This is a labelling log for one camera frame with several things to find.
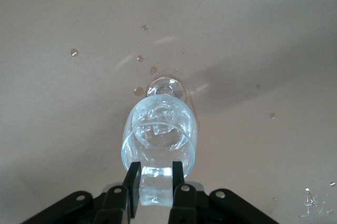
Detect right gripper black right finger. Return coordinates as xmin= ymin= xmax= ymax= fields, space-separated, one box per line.
xmin=168 ymin=160 xmax=280 ymax=224

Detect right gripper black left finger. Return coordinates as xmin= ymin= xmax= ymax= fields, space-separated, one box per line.
xmin=21 ymin=161 xmax=143 ymax=224

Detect clear ice cube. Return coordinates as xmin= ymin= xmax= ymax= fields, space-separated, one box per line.
xmin=138 ymin=166 xmax=174 ymax=207
xmin=152 ymin=123 xmax=176 ymax=138

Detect clear stemmed wine glass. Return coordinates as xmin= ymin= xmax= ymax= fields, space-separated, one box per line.
xmin=121 ymin=76 xmax=197 ymax=180

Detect brown table cover sheet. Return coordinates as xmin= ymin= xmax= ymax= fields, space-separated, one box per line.
xmin=0 ymin=0 xmax=337 ymax=224

